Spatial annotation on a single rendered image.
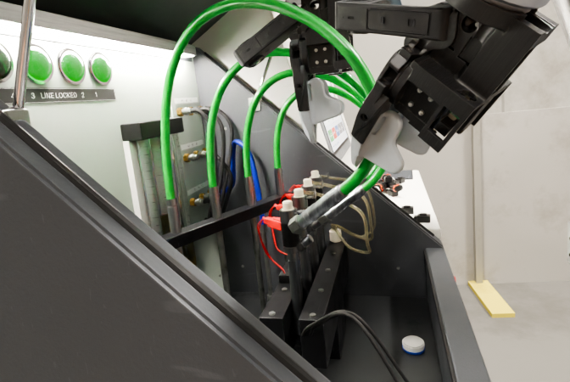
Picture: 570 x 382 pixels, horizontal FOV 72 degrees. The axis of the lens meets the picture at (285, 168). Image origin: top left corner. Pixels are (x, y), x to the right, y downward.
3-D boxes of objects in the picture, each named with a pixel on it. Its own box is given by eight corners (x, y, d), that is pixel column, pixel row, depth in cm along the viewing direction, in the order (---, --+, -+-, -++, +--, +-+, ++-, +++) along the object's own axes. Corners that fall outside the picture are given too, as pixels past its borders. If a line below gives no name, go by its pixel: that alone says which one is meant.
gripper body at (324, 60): (351, 73, 52) (344, -26, 50) (287, 80, 54) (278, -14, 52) (355, 75, 59) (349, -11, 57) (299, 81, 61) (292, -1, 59)
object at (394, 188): (408, 198, 118) (407, 180, 117) (371, 199, 121) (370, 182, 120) (405, 181, 140) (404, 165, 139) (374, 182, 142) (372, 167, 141)
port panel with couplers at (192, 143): (202, 227, 86) (181, 81, 81) (187, 227, 87) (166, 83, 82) (225, 210, 98) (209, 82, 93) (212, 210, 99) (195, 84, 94)
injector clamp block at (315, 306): (331, 410, 60) (323, 319, 58) (269, 404, 63) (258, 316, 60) (351, 299, 93) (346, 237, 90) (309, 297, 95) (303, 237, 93)
